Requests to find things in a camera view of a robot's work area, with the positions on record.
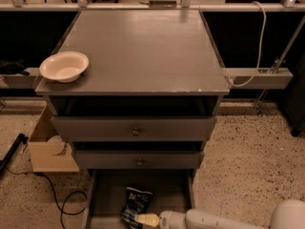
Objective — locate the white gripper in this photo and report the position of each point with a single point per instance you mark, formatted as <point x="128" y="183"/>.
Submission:
<point x="172" y="220"/>

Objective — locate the blue chip bag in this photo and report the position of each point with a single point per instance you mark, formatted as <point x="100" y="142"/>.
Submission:
<point x="137" y="202"/>

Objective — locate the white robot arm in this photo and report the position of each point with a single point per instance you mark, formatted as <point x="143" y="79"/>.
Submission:
<point x="288" y="214"/>

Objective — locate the grey bottom drawer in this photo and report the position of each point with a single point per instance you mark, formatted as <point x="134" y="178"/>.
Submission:
<point x="172" y="190"/>

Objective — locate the grey drawer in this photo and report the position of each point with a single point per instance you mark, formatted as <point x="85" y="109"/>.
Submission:
<point x="172" y="190"/>
<point x="135" y="160"/>
<point x="98" y="128"/>

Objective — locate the grey middle drawer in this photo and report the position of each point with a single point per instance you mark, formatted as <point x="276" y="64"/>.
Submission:
<point x="135" y="160"/>

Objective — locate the grey top drawer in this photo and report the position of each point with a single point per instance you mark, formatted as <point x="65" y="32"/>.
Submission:
<point x="98" y="128"/>

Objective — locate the grey wooden drawer cabinet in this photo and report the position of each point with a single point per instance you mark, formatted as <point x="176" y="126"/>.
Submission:
<point x="142" y="63"/>

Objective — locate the open cardboard box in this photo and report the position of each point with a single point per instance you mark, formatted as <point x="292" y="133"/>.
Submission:
<point x="48" y="152"/>

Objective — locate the black bar on floor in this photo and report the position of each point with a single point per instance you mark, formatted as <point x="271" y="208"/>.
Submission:
<point x="21" y="139"/>

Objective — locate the white bowl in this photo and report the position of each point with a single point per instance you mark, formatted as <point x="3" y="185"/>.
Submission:
<point x="64" y="67"/>

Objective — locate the dark cabinet at right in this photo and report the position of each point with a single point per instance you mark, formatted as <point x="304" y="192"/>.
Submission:
<point x="294" y="99"/>

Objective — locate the black object on rail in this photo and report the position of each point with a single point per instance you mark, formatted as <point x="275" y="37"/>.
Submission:
<point x="13" y="67"/>

